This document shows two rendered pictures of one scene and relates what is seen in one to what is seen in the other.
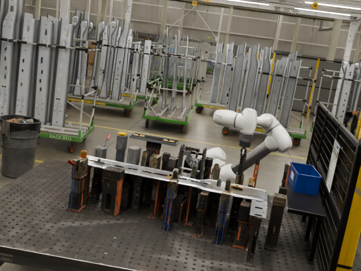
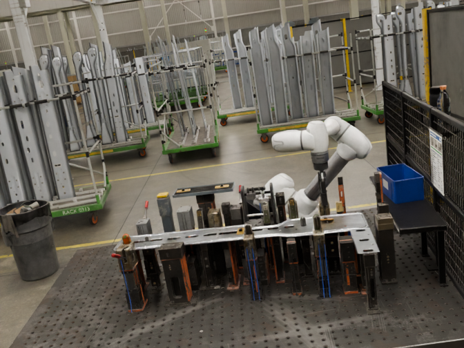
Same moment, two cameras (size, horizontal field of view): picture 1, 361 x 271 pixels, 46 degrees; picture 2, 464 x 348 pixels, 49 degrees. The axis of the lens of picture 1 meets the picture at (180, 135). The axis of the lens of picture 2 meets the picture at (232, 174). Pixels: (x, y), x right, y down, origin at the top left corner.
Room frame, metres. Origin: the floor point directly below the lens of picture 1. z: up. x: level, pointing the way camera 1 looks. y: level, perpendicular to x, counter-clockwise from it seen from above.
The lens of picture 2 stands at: (0.21, 0.16, 2.03)
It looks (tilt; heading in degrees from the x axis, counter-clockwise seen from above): 15 degrees down; 357
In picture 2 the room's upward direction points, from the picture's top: 9 degrees counter-clockwise
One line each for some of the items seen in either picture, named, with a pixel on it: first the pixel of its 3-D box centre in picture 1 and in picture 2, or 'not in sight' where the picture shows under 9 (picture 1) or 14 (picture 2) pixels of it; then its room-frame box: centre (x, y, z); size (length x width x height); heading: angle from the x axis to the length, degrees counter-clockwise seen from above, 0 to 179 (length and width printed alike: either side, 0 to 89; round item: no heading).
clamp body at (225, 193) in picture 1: (222, 216); (321, 262); (2.51, -0.33, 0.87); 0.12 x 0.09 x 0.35; 169
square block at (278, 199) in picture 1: (275, 221); (386, 248); (2.52, -0.67, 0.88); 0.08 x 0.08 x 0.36; 79
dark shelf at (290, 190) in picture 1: (301, 191); (402, 199); (2.81, -0.89, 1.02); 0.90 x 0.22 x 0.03; 169
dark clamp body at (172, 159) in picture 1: (170, 182); (240, 236); (2.99, 0.03, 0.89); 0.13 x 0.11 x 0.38; 169
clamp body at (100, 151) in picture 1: (99, 170); (148, 248); (3.06, 0.58, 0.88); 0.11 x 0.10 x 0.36; 169
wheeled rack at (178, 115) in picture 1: (173, 86); (187, 105); (9.83, 0.32, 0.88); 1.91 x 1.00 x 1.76; 176
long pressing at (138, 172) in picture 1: (167, 176); (237, 233); (2.78, 0.05, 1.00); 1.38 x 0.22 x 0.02; 79
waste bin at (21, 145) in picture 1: (19, 146); (31, 239); (5.10, 2.00, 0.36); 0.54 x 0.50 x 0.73; 175
